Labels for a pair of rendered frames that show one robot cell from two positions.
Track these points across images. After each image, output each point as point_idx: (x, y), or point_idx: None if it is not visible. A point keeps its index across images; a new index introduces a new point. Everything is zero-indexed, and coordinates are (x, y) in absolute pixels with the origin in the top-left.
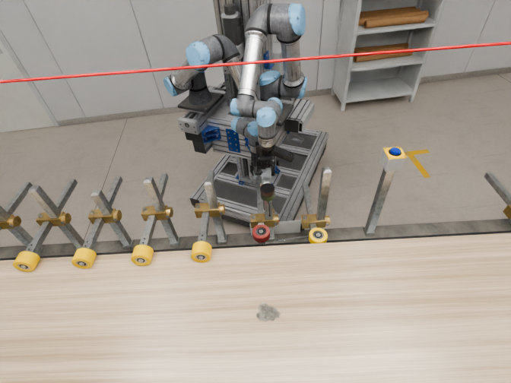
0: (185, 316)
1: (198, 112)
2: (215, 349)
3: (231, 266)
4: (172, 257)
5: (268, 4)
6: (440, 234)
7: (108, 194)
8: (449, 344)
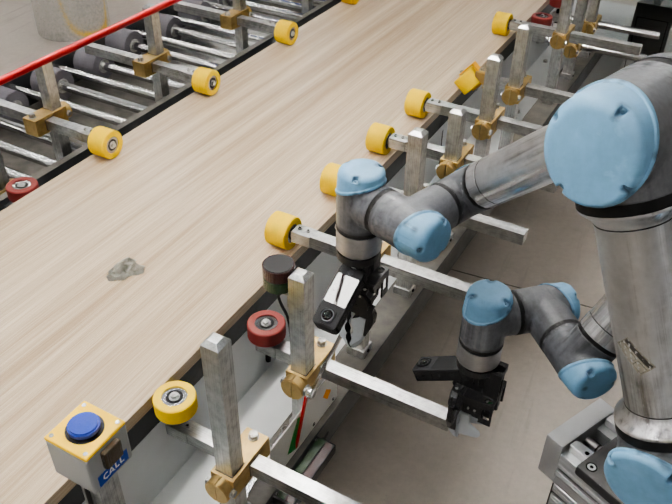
0: (207, 205)
1: None
2: (139, 215)
3: (235, 265)
4: (315, 217)
5: (670, 56)
6: None
7: None
8: None
